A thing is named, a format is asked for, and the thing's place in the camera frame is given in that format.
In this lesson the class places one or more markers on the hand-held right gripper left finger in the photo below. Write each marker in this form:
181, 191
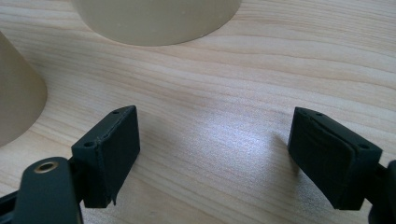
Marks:
109, 155

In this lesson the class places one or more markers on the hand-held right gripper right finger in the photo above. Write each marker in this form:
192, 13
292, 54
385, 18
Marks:
330, 161

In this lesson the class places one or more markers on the beige paper cup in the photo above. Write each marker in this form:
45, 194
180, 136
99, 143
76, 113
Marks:
18, 93

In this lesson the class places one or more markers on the beige strainer container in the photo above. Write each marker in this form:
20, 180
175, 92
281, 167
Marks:
155, 21

